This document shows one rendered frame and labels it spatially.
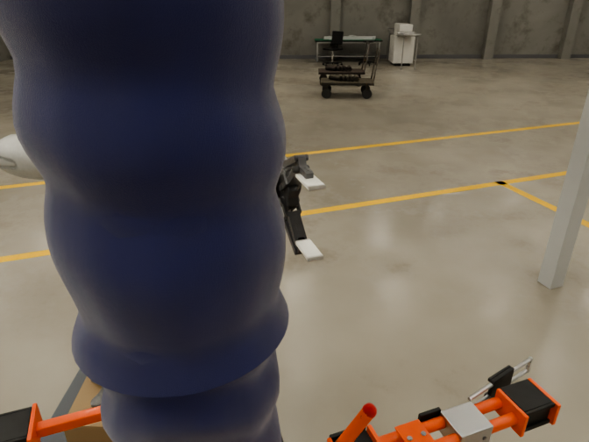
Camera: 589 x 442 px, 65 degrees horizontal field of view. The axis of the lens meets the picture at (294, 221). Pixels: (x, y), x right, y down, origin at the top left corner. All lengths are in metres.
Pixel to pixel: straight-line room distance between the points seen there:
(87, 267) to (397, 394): 2.41
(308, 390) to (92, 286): 2.32
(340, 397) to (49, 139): 2.41
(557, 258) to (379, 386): 1.70
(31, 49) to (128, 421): 0.36
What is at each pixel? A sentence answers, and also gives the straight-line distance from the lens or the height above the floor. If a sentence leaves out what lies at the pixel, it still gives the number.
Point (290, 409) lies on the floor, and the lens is 2.60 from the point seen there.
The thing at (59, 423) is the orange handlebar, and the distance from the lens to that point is 1.00.
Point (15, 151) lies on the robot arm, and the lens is 1.26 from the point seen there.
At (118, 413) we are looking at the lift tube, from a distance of 0.55.
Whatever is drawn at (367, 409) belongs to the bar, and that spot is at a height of 1.36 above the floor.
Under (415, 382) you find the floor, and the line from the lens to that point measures 2.81.
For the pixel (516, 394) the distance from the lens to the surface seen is 1.02.
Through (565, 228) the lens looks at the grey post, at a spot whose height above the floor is 0.49.
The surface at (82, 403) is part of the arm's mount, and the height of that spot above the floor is 0.82.
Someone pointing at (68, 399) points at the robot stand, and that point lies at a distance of 1.78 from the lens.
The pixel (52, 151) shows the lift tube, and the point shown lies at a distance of 0.39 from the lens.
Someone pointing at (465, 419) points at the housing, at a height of 1.25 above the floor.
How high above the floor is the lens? 1.93
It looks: 26 degrees down
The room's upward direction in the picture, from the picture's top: straight up
